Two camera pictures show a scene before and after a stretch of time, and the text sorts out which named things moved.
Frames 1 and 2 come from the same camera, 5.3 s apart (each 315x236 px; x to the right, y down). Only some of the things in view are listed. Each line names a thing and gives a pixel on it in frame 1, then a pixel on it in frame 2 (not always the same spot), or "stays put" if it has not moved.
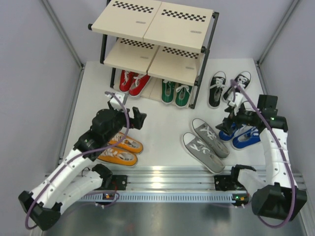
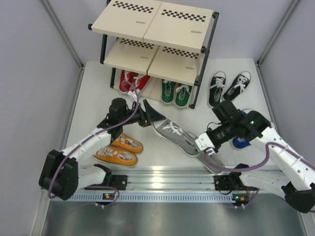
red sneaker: x=126 y=78 stays put
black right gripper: x=226 y=125 → x=216 y=147
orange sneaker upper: x=129 y=143 stays put
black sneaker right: x=243 y=78 stays put
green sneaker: x=182 y=95 stays put
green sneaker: x=168 y=91 stays put
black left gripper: x=137 y=122 → x=150 y=114
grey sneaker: x=211 y=139 → x=173 y=132
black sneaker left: x=216 y=86 stays put
